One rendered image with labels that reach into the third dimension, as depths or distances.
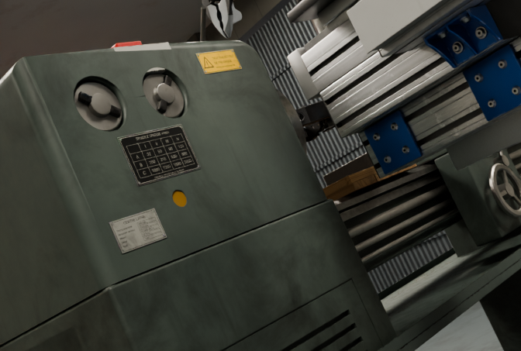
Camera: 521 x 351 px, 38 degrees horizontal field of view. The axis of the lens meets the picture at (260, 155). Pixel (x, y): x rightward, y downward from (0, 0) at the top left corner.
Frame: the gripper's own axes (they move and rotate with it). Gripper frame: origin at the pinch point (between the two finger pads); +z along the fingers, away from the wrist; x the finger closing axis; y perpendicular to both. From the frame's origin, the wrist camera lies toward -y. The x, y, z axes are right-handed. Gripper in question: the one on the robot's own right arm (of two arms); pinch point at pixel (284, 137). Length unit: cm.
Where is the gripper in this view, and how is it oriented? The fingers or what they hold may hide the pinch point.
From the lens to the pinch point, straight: 203.5
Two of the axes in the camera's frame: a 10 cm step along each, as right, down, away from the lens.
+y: 6.5, -1.9, 7.3
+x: -4.1, -9.0, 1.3
